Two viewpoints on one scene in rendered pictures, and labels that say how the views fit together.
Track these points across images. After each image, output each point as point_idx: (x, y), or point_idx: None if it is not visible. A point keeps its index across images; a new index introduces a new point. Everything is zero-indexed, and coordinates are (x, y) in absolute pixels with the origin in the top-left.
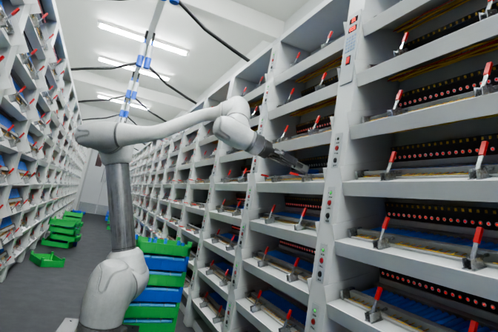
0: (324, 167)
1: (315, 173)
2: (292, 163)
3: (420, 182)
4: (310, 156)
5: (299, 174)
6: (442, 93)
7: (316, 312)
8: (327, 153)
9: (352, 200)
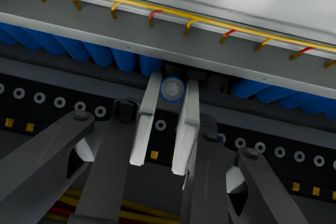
0: (163, 112)
1: (213, 93)
2: (73, 131)
3: None
4: (300, 196)
5: (314, 111)
6: None
7: None
8: (178, 175)
9: None
